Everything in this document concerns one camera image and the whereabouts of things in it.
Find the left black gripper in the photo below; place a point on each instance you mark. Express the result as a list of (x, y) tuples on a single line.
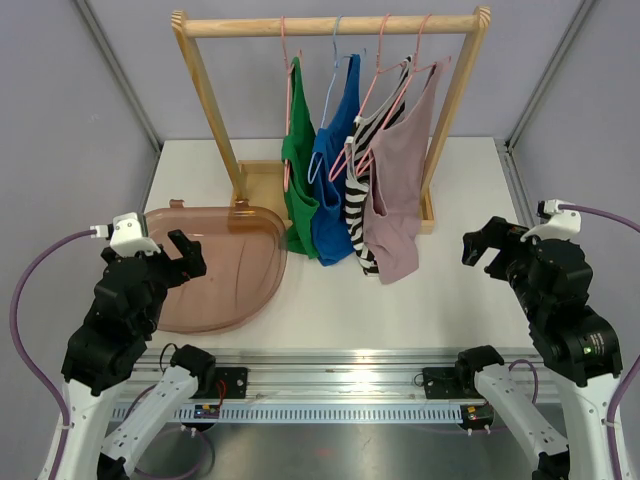
[(191, 252)]

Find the white slotted cable duct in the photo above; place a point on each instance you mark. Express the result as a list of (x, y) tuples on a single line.
[(271, 413)]

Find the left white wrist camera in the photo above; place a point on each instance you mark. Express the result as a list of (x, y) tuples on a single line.
[(127, 235)]

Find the right aluminium frame post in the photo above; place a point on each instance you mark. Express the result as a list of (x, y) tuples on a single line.
[(562, 49)]

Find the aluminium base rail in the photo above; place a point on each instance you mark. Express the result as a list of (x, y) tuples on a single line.
[(334, 375)]

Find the translucent brown plastic bin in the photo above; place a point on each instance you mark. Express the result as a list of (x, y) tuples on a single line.
[(244, 248)]

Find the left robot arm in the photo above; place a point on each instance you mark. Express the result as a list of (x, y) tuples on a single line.
[(102, 353)]

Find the aluminium frame post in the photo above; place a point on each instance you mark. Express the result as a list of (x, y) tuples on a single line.
[(103, 44), (562, 49)]

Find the wooden clothes rack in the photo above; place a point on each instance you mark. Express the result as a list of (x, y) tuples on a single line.
[(260, 182)]

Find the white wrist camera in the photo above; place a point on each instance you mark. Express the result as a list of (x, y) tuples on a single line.
[(559, 221), (127, 235)]

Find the pink ribbed tank top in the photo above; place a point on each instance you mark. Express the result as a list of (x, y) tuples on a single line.
[(392, 215)]

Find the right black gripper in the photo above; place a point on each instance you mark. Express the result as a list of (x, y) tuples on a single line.
[(475, 243)]

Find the blue tank top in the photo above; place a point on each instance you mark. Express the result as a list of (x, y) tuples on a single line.
[(330, 235)]

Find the light blue hanger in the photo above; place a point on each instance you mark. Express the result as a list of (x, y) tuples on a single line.
[(337, 60)]

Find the left aluminium frame post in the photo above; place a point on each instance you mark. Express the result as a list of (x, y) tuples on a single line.
[(103, 44)]

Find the black white striped tank top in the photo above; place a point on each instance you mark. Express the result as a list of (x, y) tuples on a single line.
[(357, 186)]

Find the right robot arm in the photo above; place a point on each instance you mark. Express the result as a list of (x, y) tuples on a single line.
[(550, 278)]

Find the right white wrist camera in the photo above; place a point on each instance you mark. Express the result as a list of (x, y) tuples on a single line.
[(559, 221)]

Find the green tank top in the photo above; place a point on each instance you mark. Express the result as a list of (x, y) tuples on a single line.
[(297, 151)]

